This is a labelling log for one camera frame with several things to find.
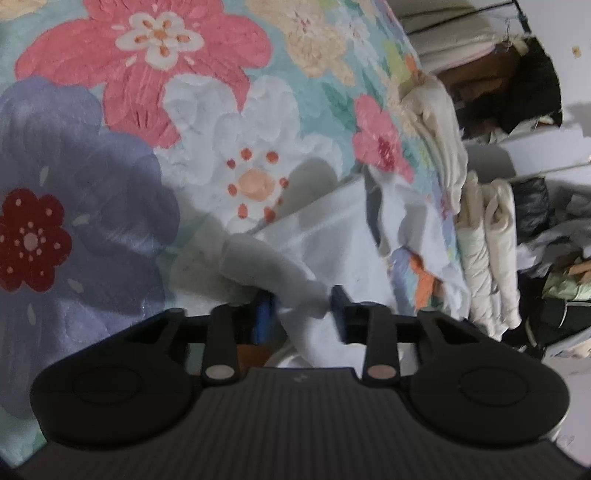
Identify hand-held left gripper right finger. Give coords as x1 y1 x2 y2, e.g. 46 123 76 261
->
331 285 482 389

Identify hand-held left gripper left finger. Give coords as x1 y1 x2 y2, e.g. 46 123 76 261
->
126 291 278 387

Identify white garment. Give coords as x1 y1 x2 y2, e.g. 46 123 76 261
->
221 172 470 370

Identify grey clothes pile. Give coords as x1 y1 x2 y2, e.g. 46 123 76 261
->
517 191 591 278

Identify dark hanging clothes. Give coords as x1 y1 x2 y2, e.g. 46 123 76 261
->
462 36 565 140

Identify cream folded quilt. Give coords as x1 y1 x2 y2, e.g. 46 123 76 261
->
482 178 523 330
455 171 500 334

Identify cream crumpled blanket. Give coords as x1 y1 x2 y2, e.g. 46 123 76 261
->
399 71 470 216

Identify floral printed bed sheet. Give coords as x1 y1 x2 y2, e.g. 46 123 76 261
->
0 0 462 468

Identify black garment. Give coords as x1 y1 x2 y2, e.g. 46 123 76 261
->
510 178 551 232

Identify black bag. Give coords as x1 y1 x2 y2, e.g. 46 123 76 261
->
501 295 591 352

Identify pale green cloth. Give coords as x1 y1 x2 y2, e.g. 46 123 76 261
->
542 265 591 302

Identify white stacked bedding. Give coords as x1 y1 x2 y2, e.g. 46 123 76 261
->
399 8 514 75

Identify black metal rack rod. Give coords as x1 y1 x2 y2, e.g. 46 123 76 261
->
401 0 529 34

